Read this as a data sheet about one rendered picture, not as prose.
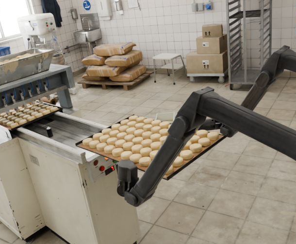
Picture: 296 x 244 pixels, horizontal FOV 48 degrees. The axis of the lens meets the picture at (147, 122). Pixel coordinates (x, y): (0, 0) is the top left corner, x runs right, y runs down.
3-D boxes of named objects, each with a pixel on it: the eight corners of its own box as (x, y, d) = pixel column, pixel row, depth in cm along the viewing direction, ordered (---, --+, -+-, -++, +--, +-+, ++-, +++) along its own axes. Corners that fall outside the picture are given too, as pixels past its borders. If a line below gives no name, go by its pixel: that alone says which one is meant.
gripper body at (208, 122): (196, 113, 162) (211, 111, 161) (198, 132, 166) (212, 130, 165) (198, 118, 156) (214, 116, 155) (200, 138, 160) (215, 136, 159)
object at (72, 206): (47, 234, 255) (13, 129, 220) (83, 209, 277) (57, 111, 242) (106, 279, 208) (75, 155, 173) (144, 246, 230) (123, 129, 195)
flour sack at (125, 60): (125, 68, 549) (124, 58, 543) (104, 68, 568) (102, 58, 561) (145, 56, 607) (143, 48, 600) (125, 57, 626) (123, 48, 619)
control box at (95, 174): (90, 181, 185) (85, 160, 179) (121, 162, 200) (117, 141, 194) (94, 183, 182) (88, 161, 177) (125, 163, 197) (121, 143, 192)
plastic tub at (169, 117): (175, 134, 384) (173, 121, 378) (156, 135, 387) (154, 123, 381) (175, 123, 411) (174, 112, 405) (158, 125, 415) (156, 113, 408)
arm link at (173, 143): (190, 127, 88) (211, 116, 96) (174, 112, 90) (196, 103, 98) (132, 212, 114) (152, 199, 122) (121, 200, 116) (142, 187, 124)
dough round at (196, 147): (202, 152, 135) (202, 147, 135) (190, 153, 136) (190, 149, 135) (201, 146, 140) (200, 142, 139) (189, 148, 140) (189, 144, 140)
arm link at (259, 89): (272, 78, 120) (288, 67, 126) (259, 68, 122) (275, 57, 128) (227, 142, 154) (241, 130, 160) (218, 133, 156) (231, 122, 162)
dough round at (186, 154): (178, 157, 135) (177, 152, 134) (188, 152, 137) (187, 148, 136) (185, 161, 131) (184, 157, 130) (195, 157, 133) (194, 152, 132)
